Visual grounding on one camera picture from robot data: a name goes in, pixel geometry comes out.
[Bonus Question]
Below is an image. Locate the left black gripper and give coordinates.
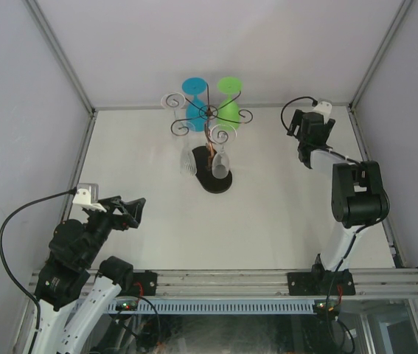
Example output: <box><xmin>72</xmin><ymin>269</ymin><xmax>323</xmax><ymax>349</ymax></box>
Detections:
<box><xmin>81</xmin><ymin>195</ymin><xmax>145</xmax><ymax>266</ymax></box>

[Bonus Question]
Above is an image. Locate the green plastic wine glass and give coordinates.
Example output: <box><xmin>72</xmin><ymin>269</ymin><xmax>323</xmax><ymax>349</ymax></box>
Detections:
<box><xmin>217</xmin><ymin>77</ymin><xmax>243</xmax><ymax>129</ymax></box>

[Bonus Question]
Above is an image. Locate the copper wire wine glass rack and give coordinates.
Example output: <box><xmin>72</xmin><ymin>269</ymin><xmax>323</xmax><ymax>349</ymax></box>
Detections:
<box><xmin>161</xmin><ymin>77</ymin><xmax>254</xmax><ymax>194</ymax></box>

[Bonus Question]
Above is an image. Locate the blue plastic wine glass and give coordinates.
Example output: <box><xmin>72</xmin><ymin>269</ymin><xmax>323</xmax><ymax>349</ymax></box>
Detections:
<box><xmin>182</xmin><ymin>77</ymin><xmax>207</xmax><ymax>132</ymax></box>

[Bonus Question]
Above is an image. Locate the clear champagne flute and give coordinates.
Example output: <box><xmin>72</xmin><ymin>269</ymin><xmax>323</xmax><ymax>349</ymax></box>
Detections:
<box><xmin>161</xmin><ymin>92</ymin><xmax>187</xmax><ymax>111</ymax></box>

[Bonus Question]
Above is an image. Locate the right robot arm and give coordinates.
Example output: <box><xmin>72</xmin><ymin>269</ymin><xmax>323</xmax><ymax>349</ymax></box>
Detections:
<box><xmin>287</xmin><ymin>104</ymin><xmax>390</xmax><ymax>294</ymax></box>

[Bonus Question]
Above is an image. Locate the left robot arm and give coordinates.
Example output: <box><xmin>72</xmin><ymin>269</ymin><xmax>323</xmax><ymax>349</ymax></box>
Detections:
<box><xmin>23</xmin><ymin>188</ymin><xmax>146</xmax><ymax>353</ymax></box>

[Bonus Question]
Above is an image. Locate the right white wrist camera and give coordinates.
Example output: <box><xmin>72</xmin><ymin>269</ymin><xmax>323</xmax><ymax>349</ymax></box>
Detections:
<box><xmin>312</xmin><ymin>100</ymin><xmax>332</xmax><ymax>121</ymax></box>

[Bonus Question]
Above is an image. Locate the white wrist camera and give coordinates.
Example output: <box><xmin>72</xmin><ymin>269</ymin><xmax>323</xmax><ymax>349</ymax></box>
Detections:
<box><xmin>72</xmin><ymin>183</ymin><xmax>106</xmax><ymax>212</ymax></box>
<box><xmin>312</xmin><ymin>100</ymin><xmax>332</xmax><ymax>121</ymax></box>

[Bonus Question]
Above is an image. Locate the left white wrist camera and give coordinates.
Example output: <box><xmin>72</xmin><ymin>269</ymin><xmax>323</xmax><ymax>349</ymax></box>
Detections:
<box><xmin>72</xmin><ymin>183</ymin><xmax>106</xmax><ymax>212</ymax></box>

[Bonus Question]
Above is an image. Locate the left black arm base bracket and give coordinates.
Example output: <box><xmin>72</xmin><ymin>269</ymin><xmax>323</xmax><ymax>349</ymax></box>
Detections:
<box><xmin>131</xmin><ymin>270</ymin><xmax>158</xmax><ymax>296</ymax></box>

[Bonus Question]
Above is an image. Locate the right black camera cable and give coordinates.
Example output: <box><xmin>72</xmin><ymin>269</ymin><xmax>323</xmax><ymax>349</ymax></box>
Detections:
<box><xmin>280</xmin><ymin>96</ymin><xmax>392</xmax><ymax>296</ymax></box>

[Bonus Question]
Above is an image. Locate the black camera cable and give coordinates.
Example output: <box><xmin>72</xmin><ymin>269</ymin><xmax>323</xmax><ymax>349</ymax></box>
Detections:
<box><xmin>280</xmin><ymin>96</ymin><xmax>392</xmax><ymax>296</ymax></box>
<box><xmin>0</xmin><ymin>187</ymin><xmax>77</xmax><ymax>333</ymax></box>

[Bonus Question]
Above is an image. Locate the left black camera cable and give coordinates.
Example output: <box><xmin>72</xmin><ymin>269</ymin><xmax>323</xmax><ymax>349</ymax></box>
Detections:
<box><xmin>0</xmin><ymin>187</ymin><xmax>77</xmax><ymax>333</ymax></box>

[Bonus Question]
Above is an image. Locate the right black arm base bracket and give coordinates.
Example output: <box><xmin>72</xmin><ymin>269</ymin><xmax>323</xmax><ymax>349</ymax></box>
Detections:
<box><xmin>287</xmin><ymin>271</ymin><xmax>356</xmax><ymax>296</ymax></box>

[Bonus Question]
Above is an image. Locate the aluminium front rail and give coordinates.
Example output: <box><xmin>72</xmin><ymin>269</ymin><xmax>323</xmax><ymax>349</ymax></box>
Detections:
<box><xmin>27</xmin><ymin>268</ymin><xmax>418</xmax><ymax>298</ymax></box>

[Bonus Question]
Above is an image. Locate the grey slotted cable duct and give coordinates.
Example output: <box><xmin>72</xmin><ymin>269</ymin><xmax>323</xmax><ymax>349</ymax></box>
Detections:
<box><xmin>102</xmin><ymin>299</ymin><xmax>317</xmax><ymax>315</ymax></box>

